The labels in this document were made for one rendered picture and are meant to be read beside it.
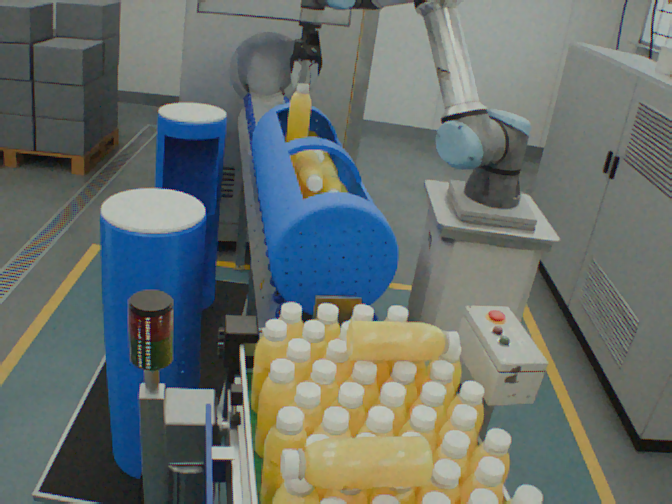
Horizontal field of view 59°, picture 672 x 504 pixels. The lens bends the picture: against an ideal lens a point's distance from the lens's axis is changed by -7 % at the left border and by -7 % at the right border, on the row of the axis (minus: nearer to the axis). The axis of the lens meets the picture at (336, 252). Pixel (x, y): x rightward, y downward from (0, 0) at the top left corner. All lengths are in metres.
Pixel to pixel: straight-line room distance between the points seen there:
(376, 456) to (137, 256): 0.99
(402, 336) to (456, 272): 0.59
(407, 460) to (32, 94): 4.36
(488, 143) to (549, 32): 5.17
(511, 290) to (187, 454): 0.91
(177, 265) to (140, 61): 5.15
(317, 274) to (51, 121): 3.69
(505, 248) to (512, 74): 5.07
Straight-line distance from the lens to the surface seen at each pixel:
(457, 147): 1.52
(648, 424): 2.93
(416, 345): 1.10
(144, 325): 0.89
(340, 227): 1.37
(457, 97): 1.55
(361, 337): 1.07
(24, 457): 2.50
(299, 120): 2.04
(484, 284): 1.68
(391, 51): 6.41
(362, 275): 1.43
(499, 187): 1.66
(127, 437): 2.05
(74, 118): 4.82
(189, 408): 1.33
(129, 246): 1.65
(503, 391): 1.23
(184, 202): 1.79
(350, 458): 0.83
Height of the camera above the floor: 1.73
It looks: 26 degrees down
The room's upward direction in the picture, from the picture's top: 9 degrees clockwise
